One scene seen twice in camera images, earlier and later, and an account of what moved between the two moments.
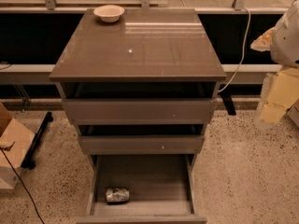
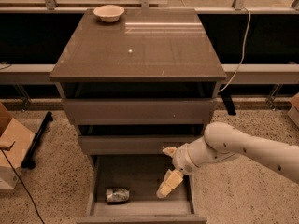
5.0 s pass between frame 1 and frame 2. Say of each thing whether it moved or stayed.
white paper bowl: stayed
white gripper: moved
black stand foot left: stayed
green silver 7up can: stayed
